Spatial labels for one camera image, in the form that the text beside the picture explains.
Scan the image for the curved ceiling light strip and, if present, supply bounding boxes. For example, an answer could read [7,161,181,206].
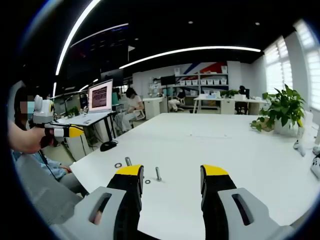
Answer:
[119,45,261,70]

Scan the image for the window with white blinds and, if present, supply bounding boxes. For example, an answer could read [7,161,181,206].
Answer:
[264,19,320,111]

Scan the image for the row of white storage bins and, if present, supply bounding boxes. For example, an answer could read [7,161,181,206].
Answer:
[179,78,228,86]

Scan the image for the black and white device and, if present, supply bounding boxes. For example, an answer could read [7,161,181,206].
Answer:
[310,152,320,180]

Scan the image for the leafy green desk plant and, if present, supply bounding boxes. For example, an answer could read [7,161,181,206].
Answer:
[219,89,240,99]

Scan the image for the white storage shelving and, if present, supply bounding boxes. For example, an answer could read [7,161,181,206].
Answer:
[174,65,230,111]

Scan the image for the white cabinet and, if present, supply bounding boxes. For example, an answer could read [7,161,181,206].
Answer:
[142,96,168,120]

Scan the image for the long white desk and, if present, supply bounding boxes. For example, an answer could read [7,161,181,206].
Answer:
[193,96,269,116]

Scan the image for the small black monitor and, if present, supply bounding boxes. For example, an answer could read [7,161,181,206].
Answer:
[160,74,177,87]

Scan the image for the long ceiling light strip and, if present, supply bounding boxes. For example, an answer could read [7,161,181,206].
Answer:
[55,0,101,76]

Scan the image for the computer monitor with lit screen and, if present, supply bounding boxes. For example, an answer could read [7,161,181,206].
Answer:
[87,78,114,114]

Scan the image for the potted green plant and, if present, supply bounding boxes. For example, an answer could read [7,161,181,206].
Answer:
[249,83,307,138]

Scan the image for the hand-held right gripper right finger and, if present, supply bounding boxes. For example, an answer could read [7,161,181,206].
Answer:
[199,164,295,240]

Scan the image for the white monitor desk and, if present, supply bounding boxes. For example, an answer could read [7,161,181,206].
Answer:
[56,111,118,161]

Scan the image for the white and yellow device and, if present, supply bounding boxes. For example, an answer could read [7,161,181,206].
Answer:
[293,119,307,157]

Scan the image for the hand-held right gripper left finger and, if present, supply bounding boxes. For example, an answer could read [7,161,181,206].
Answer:
[51,164,145,240]

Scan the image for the black computer mouse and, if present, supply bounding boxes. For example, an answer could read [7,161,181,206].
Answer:
[99,140,119,152]

